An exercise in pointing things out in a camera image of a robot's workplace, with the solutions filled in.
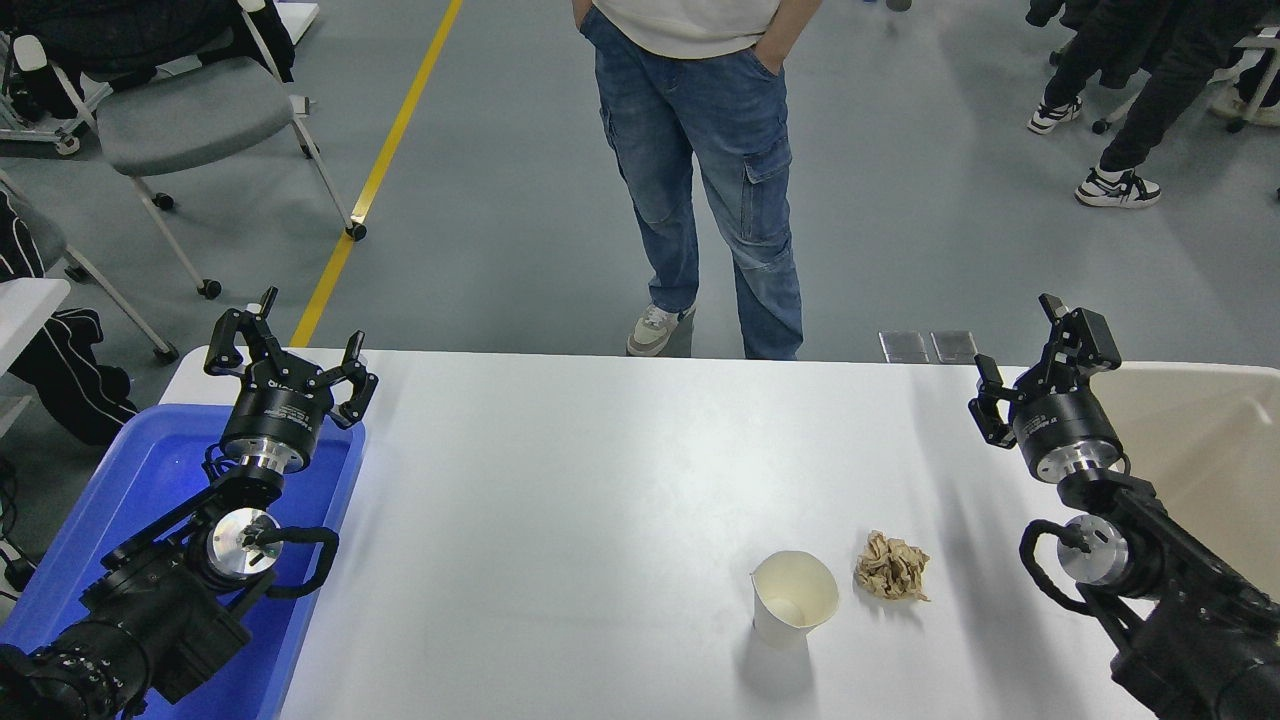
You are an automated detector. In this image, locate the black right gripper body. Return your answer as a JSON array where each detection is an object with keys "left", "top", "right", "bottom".
[{"left": 1011, "top": 382, "right": 1124, "bottom": 463}]

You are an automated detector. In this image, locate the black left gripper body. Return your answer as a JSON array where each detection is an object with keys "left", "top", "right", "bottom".
[{"left": 220, "top": 360, "right": 337, "bottom": 456}]

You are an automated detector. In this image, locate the white paper cup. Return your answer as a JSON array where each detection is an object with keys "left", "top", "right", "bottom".
[{"left": 750, "top": 551, "right": 840, "bottom": 650}]

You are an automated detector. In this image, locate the crumpled tan paper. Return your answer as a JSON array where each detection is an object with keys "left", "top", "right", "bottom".
[{"left": 855, "top": 531, "right": 931, "bottom": 603}]

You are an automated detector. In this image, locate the large pale bin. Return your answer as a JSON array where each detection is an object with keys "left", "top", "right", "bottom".
[{"left": 1085, "top": 362, "right": 1280, "bottom": 601}]

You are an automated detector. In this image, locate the blue plastic tray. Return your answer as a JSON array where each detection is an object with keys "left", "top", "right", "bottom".
[{"left": 0, "top": 403, "right": 367, "bottom": 720}]

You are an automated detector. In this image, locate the yellow floor tape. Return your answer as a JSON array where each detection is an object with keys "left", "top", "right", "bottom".
[{"left": 289, "top": 0, "right": 466, "bottom": 349}]

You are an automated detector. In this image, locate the grey wheeled chair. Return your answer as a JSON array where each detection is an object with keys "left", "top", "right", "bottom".
[
  {"left": 12, "top": 0, "right": 368, "bottom": 301},
  {"left": 0, "top": 168, "right": 180, "bottom": 365}
]

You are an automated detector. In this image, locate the small white side table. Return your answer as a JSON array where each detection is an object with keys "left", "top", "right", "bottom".
[{"left": 0, "top": 277, "right": 72, "bottom": 379}]

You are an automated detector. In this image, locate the black jacket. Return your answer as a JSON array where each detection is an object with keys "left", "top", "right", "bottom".
[{"left": 0, "top": 0, "right": 297, "bottom": 87}]

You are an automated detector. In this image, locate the black floor cable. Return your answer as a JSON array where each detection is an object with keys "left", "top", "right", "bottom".
[{"left": 0, "top": 456, "right": 37, "bottom": 593}]

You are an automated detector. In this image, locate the white wheeled frame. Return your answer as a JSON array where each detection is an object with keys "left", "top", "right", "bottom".
[{"left": 0, "top": 30, "right": 113, "bottom": 157}]

